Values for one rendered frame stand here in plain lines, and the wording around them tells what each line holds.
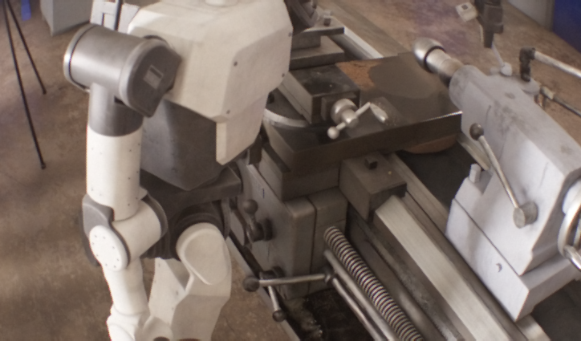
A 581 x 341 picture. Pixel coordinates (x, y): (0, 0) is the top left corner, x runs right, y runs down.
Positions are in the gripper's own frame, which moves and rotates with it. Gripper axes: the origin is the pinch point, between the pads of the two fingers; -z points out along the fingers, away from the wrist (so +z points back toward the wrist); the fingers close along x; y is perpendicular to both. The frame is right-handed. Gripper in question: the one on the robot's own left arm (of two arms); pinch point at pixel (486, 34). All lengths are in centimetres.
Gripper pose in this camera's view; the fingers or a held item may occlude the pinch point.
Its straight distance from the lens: 151.6
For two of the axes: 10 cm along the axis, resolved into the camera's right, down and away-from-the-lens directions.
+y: -10.0, 0.0, -0.4
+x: -0.3, -5.9, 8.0
